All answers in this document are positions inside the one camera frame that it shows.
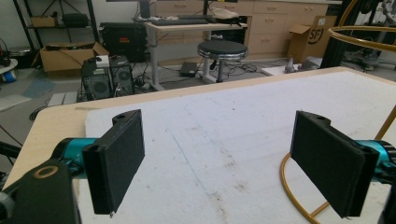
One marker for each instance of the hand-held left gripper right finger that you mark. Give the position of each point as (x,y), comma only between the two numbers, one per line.
(327,161)

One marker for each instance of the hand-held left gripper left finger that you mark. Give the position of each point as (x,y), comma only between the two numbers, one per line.
(115,161)

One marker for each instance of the black computer tower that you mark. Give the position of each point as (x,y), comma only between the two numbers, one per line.
(96,84)
(123,76)

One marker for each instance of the small white box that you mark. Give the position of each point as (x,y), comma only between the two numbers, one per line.
(102,61)

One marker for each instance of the small grey bottle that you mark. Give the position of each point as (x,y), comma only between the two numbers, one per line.
(289,66)

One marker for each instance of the blue floor mat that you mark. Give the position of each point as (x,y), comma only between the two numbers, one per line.
(39,88)

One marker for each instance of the open cardboard box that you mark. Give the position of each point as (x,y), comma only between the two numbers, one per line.
(59,60)

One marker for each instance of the small black flat box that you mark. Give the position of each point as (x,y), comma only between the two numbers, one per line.
(188,69)

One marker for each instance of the black case with red label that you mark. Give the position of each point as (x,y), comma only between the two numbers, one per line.
(123,40)

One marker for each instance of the printed cardboard box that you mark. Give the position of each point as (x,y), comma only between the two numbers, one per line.
(308,40)

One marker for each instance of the light wooden drawer cabinet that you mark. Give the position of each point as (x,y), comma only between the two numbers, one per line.
(271,34)

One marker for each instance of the black metal shelf rack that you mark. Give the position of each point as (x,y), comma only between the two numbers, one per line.
(92,18)

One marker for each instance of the black bag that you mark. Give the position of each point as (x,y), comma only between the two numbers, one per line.
(75,20)

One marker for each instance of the black round stool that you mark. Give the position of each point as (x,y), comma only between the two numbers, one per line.
(222,49)

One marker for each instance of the black keyboard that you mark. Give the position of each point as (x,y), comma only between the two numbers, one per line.
(179,22)

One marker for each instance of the light wooden office desk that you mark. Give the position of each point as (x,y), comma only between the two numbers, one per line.
(193,28)

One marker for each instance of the black monitor stand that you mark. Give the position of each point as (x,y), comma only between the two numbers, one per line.
(144,8)

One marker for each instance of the small cardboard box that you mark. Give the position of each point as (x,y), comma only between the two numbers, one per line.
(43,21)

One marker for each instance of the white crumpled cloth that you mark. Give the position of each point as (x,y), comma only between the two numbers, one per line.
(224,13)

